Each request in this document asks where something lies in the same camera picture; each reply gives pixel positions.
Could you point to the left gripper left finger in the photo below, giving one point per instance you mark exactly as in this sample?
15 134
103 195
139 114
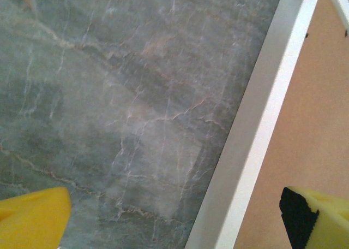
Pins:
30 221

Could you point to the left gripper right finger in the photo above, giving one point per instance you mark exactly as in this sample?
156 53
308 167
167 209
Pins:
321 221

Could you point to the white wooden picture frame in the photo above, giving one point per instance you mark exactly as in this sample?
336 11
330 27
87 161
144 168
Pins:
259 123

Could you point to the small metal frame tab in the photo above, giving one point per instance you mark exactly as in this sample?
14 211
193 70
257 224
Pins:
306 35
345 32

